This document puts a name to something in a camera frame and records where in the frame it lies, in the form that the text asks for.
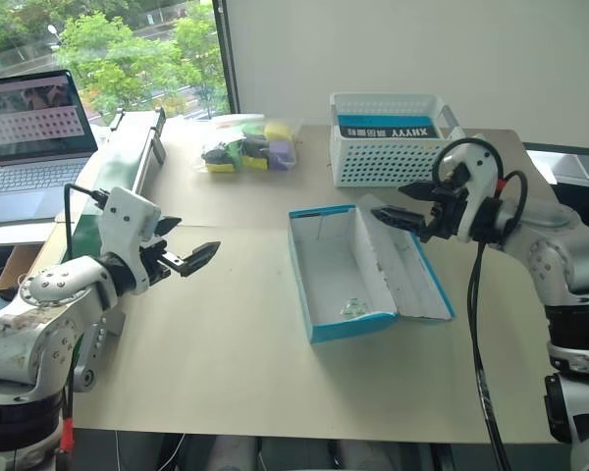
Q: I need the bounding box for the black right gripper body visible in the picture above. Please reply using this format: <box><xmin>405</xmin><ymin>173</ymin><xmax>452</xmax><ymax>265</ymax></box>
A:
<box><xmin>413</xmin><ymin>181</ymin><xmax>468</xmax><ymax>243</ymax></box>

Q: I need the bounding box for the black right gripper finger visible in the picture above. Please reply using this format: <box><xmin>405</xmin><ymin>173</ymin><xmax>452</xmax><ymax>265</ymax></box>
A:
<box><xmin>398</xmin><ymin>181</ymin><xmax>441</xmax><ymax>202</ymax></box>
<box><xmin>370</xmin><ymin>205</ymin><xmax>428</xmax><ymax>235</ymax></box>

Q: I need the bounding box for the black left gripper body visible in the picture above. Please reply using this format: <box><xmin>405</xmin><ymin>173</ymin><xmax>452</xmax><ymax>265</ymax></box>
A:
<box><xmin>138</xmin><ymin>233</ymin><xmax>184</xmax><ymax>288</ymax></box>

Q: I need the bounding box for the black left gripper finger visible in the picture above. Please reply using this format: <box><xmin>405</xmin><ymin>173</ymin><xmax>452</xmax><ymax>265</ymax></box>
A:
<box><xmin>179</xmin><ymin>240</ymin><xmax>222</xmax><ymax>280</ymax></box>
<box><xmin>154</xmin><ymin>216</ymin><xmax>184</xmax><ymax>236</ymax></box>

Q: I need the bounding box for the green white long device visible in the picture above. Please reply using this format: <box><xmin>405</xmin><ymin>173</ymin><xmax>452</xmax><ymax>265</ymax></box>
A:
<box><xmin>39</xmin><ymin>106</ymin><xmax>169</xmax><ymax>269</ymax></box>

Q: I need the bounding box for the blue cardboard box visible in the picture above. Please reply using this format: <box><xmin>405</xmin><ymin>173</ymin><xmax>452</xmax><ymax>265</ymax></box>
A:
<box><xmin>288</xmin><ymin>192</ymin><xmax>457</xmax><ymax>344</ymax></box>

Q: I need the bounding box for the brown cardboard box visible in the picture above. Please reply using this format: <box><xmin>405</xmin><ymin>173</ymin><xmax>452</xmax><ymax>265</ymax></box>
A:
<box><xmin>0</xmin><ymin>242</ymin><xmax>44</xmax><ymax>291</ymax></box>

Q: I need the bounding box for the white perforated plastic basket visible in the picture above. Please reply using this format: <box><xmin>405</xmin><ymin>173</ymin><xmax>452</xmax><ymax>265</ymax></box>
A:
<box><xmin>329</xmin><ymin>91</ymin><xmax>466</xmax><ymax>189</ymax></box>

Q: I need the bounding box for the blue printed label card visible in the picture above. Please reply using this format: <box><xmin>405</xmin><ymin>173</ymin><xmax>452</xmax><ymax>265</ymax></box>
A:
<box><xmin>337</xmin><ymin>114</ymin><xmax>443</xmax><ymax>140</ymax></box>

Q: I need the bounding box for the small clear desiccant packet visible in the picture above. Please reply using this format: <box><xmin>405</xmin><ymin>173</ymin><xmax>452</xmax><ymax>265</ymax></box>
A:
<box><xmin>338</xmin><ymin>296</ymin><xmax>370</xmax><ymax>319</ymax></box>

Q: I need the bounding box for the yellow and black sponge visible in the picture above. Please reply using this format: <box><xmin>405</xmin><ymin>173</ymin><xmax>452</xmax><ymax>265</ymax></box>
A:
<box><xmin>240</xmin><ymin>150</ymin><xmax>269</xmax><ymax>173</ymax></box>

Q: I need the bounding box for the clear plastic bag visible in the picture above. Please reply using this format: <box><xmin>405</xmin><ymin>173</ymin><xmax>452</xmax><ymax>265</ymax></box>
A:
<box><xmin>191</xmin><ymin>116</ymin><xmax>304</xmax><ymax>177</ymax></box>

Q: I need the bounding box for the white side desk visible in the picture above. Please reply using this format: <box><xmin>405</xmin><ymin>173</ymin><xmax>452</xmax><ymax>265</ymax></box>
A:
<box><xmin>521</xmin><ymin>141</ymin><xmax>589</xmax><ymax>186</ymax></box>

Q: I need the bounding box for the purple sponge block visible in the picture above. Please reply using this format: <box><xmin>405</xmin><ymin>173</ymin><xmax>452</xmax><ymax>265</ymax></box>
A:
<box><xmin>268</xmin><ymin>139</ymin><xmax>296</xmax><ymax>171</ymax></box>

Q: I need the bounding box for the black chair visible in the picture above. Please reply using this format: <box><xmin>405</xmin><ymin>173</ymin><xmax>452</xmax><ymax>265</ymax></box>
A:
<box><xmin>551</xmin><ymin>161</ymin><xmax>589</xmax><ymax>233</ymax></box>

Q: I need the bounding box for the yellow sponge block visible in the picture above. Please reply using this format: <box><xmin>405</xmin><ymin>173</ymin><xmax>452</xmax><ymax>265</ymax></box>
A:
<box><xmin>263</xmin><ymin>122</ymin><xmax>295</xmax><ymax>142</ymax></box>

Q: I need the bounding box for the grey open laptop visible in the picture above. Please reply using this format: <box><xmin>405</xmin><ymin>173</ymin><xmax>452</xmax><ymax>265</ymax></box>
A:
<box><xmin>0</xmin><ymin>69</ymin><xmax>101</xmax><ymax>229</ymax></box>

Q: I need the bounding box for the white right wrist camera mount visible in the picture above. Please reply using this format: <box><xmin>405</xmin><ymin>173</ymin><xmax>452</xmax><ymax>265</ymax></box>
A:
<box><xmin>435</xmin><ymin>141</ymin><xmax>506</xmax><ymax>244</ymax></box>

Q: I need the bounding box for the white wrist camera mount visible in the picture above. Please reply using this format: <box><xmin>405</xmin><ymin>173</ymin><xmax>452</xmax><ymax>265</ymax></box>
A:
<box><xmin>98</xmin><ymin>185</ymin><xmax>164</xmax><ymax>296</ymax></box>
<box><xmin>435</xmin><ymin>141</ymin><xmax>506</xmax><ymax>244</ymax></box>

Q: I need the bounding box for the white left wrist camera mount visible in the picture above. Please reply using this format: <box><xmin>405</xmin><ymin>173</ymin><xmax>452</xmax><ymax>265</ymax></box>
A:
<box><xmin>98</xmin><ymin>185</ymin><xmax>164</xmax><ymax>296</ymax></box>

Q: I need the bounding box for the short black camera cable loop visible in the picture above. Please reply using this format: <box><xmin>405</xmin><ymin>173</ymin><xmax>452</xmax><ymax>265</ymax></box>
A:
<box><xmin>430</xmin><ymin>136</ymin><xmax>505</xmax><ymax>190</ymax></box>

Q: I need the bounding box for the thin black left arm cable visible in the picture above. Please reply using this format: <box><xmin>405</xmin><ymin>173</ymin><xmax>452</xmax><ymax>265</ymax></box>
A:
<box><xmin>63</xmin><ymin>183</ymin><xmax>111</xmax><ymax>261</ymax></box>

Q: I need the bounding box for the long black right arm cable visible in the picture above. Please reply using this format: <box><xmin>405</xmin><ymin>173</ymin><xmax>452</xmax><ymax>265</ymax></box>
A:
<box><xmin>465</xmin><ymin>169</ymin><xmax>529</xmax><ymax>471</ymax></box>

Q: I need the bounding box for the black window frame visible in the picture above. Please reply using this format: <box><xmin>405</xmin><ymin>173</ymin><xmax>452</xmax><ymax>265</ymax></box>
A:
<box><xmin>211</xmin><ymin>0</ymin><xmax>242</xmax><ymax>115</ymax></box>

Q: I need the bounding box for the red and black cable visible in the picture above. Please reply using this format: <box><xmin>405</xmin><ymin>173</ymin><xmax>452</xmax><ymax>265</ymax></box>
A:
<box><xmin>57</xmin><ymin>333</ymin><xmax>81</xmax><ymax>460</ymax></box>

